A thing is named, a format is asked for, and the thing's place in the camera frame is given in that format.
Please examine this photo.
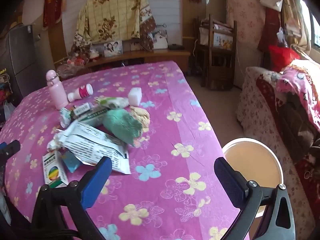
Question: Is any framed picture in rack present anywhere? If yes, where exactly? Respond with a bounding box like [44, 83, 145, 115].
[214, 34, 233, 50]

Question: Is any clear plastic bag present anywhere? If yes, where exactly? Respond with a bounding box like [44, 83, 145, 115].
[56, 55, 100, 79]

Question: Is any cream floral cloth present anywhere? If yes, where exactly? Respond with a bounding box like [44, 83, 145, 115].
[75, 0, 157, 44]

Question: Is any floral covered sofa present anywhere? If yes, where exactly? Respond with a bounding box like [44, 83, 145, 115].
[236, 66, 320, 240]

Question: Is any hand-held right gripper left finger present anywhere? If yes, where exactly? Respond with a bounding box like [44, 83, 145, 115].
[30, 156, 113, 240]

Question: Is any grey refrigerator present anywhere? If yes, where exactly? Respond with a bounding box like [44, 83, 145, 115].
[5, 25, 48, 98]

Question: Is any green cloth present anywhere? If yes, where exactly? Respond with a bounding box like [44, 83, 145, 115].
[102, 109, 142, 145]

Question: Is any tall photo frame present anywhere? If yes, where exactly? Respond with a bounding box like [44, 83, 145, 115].
[152, 29, 168, 50]

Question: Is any pink floral tablecloth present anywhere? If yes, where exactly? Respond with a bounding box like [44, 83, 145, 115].
[0, 60, 250, 240]

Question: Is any floral curtain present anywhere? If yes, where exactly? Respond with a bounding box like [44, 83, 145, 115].
[226, 0, 272, 45]

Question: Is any white pill bottle pink label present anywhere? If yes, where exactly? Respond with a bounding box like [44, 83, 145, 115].
[67, 84, 94, 102]

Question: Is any pink printed blanket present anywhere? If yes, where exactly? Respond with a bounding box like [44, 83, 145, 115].
[276, 59, 320, 133]

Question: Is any white foam block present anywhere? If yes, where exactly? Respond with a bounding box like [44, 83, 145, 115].
[128, 87, 142, 107]

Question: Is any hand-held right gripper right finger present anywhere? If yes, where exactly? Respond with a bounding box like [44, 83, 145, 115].
[214, 157, 297, 240]

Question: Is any red wall hanging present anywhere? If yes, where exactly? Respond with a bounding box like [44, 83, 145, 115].
[42, 0, 68, 28]

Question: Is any crumpled green white carton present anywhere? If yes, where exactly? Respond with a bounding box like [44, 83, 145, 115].
[59, 107, 73, 128]

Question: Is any wooden cabinet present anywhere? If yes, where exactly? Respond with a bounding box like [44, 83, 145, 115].
[85, 49, 191, 74]

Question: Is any red bag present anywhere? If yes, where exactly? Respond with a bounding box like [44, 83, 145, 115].
[269, 44, 300, 72]

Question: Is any white paper bag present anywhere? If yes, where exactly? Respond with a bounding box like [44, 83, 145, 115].
[260, 0, 283, 12]

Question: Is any dark brown cloth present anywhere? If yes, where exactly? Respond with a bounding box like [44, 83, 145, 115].
[277, 97, 317, 160]

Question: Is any small white rainbow-print box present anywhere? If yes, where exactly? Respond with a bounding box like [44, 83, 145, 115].
[42, 150, 69, 189]

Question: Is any green white medicine box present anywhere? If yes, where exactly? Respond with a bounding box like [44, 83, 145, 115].
[70, 102, 108, 127]

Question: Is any cream waste bin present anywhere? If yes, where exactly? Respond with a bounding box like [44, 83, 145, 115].
[222, 138, 284, 240]

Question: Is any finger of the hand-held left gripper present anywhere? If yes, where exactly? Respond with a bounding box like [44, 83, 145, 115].
[0, 140, 21, 159]

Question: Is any dark wooden shelf rack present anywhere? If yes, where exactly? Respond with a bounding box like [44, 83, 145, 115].
[194, 14, 237, 90]

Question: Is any pink water bottle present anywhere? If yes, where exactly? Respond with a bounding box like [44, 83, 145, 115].
[46, 70, 68, 110]

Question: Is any couple photo frame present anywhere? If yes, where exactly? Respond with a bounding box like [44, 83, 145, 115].
[104, 40, 123, 57]

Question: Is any green white tissue pack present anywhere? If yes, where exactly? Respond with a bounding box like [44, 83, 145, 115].
[94, 97, 129, 110]

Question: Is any large white printed bag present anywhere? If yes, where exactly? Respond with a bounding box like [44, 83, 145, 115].
[49, 121, 132, 175]

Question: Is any blue packet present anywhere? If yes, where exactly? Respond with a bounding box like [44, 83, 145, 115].
[61, 151, 81, 173]

